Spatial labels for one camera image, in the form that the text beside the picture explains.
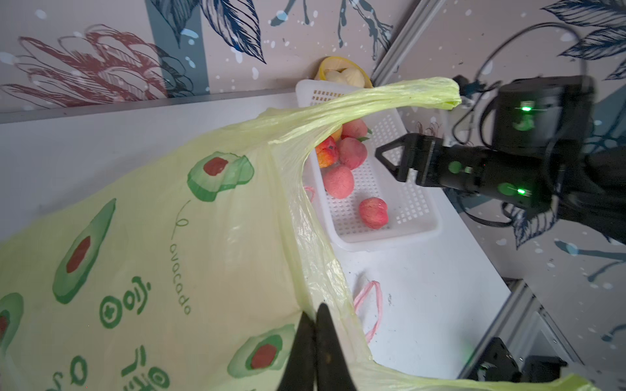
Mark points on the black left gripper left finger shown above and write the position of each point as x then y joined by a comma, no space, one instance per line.
300,370

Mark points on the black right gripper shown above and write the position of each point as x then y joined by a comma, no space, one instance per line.
515,180

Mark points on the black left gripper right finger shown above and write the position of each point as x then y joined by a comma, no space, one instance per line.
332,372

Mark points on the red peach front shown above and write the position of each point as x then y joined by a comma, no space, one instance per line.
374,213

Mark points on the green avocado print plastic bag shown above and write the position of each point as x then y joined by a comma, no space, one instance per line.
192,273

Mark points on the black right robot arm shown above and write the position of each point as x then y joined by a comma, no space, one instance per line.
549,119

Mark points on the red peach top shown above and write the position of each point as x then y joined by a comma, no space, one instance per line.
355,129

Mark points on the red yellow peach left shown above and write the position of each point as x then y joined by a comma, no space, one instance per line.
326,152

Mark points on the white perforated plastic basket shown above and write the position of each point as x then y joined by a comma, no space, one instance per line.
411,210

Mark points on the yellow bowl with buns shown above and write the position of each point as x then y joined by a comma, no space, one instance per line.
343,71

